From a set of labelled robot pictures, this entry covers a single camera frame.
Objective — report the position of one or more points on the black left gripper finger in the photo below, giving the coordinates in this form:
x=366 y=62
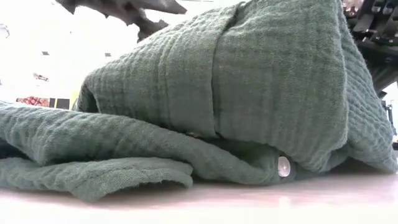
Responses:
x=149 y=28
x=161 y=6

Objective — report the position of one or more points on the dark green garment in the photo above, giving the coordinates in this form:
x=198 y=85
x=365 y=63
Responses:
x=248 y=93

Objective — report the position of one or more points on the black cabinet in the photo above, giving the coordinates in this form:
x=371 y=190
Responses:
x=62 y=103

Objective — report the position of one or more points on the red patterned cloth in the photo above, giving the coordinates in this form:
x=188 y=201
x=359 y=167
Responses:
x=32 y=101

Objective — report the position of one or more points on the white table mat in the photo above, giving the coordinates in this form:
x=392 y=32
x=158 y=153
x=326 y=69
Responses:
x=199 y=211

